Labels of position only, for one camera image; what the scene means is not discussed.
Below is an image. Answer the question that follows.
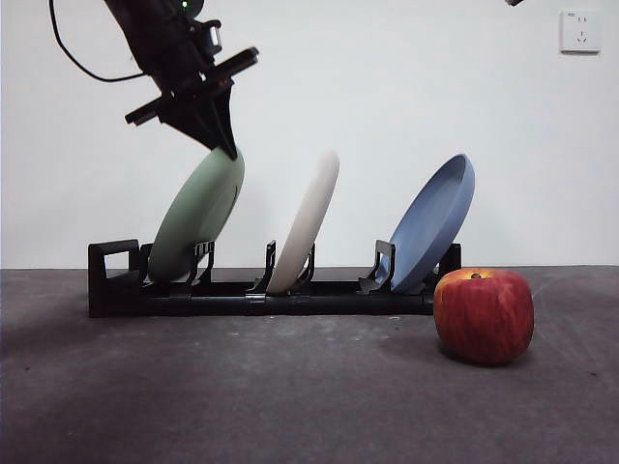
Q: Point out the cream white round plate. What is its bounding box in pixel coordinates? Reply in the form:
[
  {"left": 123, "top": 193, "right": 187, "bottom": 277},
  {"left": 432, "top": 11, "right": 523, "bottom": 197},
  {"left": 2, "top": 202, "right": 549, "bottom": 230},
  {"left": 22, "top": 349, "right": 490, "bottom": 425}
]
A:
[{"left": 265, "top": 148, "right": 340, "bottom": 294}]

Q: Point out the black plate rack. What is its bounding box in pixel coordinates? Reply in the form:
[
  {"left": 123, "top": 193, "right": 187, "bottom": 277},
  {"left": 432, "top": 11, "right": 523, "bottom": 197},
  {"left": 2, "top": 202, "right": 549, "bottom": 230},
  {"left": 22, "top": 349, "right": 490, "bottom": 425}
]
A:
[{"left": 87, "top": 239, "right": 463, "bottom": 319}]

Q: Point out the black cable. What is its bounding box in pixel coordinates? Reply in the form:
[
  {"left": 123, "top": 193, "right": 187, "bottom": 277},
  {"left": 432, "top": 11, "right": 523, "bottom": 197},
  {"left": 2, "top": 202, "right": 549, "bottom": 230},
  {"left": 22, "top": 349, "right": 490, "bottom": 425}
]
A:
[{"left": 49, "top": 0, "right": 149, "bottom": 83}]

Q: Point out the red apple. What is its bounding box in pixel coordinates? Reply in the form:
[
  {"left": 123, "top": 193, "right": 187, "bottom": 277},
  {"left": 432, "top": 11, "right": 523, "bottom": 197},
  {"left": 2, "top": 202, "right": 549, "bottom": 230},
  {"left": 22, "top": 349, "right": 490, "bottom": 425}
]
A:
[{"left": 432, "top": 268, "right": 536, "bottom": 366}]

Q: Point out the white wall socket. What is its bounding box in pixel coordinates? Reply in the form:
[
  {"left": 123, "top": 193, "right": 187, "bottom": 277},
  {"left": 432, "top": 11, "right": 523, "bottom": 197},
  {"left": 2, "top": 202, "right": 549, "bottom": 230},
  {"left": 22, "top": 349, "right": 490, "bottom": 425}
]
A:
[{"left": 559, "top": 10, "right": 603, "bottom": 55}]

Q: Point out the light green round plate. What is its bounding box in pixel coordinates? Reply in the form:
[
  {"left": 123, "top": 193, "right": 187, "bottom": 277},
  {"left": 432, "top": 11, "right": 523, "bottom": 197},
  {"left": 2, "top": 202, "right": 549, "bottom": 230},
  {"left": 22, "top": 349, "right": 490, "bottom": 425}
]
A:
[{"left": 147, "top": 146, "right": 246, "bottom": 284}]

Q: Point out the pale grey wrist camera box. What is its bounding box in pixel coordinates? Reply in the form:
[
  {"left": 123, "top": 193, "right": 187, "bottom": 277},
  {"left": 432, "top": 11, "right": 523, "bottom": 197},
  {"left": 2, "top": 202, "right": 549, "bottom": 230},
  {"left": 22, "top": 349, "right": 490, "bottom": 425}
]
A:
[{"left": 192, "top": 18, "right": 224, "bottom": 57}]

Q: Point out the blue round plate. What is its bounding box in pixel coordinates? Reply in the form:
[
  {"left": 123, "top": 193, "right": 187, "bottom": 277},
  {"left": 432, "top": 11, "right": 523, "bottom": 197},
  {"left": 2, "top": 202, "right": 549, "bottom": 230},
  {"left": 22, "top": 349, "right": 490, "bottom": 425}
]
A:
[{"left": 388, "top": 153, "right": 477, "bottom": 294}]

